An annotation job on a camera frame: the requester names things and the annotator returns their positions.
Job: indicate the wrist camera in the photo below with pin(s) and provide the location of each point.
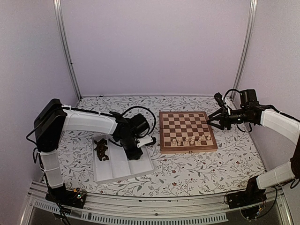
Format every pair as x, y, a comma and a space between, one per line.
219, 99
146, 141

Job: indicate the wooden chessboard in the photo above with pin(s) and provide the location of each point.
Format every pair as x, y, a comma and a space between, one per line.
174, 125

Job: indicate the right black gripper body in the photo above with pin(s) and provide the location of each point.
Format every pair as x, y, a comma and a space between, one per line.
227, 123

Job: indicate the right aluminium frame post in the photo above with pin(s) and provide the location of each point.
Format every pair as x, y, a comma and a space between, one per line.
246, 44

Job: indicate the floral patterned table mat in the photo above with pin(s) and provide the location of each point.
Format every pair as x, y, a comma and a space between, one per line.
229, 168

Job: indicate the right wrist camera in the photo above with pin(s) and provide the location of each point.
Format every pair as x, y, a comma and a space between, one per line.
219, 99

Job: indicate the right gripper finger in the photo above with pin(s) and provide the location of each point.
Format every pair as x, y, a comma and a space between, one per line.
218, 115
222, 125

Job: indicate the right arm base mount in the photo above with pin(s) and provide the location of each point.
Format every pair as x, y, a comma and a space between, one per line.
246, 199

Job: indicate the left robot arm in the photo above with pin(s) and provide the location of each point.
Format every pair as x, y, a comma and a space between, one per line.
131, 133

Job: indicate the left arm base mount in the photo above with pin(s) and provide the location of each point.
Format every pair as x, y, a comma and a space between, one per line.
73, 198

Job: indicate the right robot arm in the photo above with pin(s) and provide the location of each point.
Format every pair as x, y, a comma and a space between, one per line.
268, 116

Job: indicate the dark chess pieces pile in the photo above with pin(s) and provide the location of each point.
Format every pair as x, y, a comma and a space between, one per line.
101, 148

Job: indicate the aluminium frame post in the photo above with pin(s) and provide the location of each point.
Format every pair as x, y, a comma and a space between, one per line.
246, 44
64, 41

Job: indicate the front aluminium rail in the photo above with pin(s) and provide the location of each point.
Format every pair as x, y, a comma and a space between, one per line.
121, 210

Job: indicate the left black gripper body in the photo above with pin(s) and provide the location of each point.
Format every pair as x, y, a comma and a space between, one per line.
126, 144

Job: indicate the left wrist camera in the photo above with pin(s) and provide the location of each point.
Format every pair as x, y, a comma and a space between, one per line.
146, 141

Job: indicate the left aluminium frame post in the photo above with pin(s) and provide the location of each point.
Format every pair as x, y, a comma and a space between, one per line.
64, 41

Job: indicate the white divided tray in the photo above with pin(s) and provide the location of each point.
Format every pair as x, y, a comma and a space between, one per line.
118, 167

